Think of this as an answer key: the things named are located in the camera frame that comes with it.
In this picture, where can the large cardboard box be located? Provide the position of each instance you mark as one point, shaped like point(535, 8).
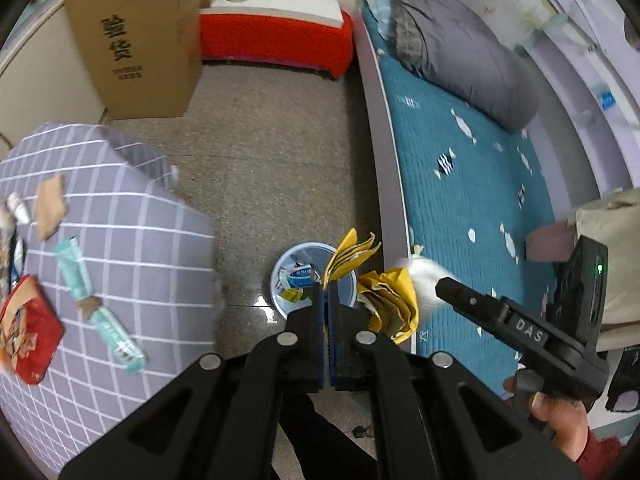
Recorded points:
point(140, 45)

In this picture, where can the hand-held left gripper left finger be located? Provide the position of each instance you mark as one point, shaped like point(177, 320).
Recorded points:
point(318, 320)

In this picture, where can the grey checked tablecloth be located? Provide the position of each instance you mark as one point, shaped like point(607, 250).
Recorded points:
point(125, 240)

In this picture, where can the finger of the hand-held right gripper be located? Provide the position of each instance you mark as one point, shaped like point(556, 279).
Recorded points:
point(467, 302)

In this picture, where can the red bench white top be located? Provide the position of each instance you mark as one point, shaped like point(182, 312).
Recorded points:
point(275, 35)

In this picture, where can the small blue box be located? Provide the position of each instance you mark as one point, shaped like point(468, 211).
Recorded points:
point(606, 97)

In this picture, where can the black crumpled wrapper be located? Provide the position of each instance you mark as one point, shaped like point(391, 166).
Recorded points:
point(12, 260)

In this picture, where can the yellow paper bag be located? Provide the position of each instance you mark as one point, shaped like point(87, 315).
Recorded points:
point(392, 305)

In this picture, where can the blue plastic bucket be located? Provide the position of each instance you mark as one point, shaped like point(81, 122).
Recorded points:
point(285, 261)

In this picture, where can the blue checked pillow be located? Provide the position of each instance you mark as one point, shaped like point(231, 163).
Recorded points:
point(377, 12)

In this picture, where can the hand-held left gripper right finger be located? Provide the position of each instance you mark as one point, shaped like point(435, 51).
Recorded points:
point(336, 325)

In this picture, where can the grey duvet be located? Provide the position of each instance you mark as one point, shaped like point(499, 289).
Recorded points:
point(465, 50)

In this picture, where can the person's right hand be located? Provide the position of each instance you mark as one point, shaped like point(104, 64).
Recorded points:
point(562, 420)

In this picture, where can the person's right forearm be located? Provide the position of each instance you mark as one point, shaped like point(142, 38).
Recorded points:
point(605, 457)

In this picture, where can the white tissue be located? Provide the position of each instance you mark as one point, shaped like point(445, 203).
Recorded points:
point(422, 280)

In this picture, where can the red snack packet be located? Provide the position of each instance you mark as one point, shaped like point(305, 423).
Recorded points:
point(27, 332)

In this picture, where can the pink hanging garment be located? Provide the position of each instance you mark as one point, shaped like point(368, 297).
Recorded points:
point(550, 242)

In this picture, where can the teal quilted bed mattress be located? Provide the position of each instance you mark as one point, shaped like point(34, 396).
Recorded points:
point(465, 200)

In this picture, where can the brown paper piece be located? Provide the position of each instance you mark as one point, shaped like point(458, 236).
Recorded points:
point(50, 207)

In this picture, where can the yellow paper carton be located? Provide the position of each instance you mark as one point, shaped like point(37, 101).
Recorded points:
point(350, 255)

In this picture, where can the cream hanging shirt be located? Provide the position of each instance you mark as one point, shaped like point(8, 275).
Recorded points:
point(622, 220)

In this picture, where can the person's black trousers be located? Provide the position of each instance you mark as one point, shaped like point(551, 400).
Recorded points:
point(320, 440)

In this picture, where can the bed with teal sheet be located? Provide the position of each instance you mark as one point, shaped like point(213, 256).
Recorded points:
point(380, 135)

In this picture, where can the yellow white box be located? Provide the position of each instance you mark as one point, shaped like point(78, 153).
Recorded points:
point(292, 296)

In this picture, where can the teal snack wrapper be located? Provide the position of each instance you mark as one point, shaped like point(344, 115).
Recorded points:
point(74, 270)
point(117, 340)

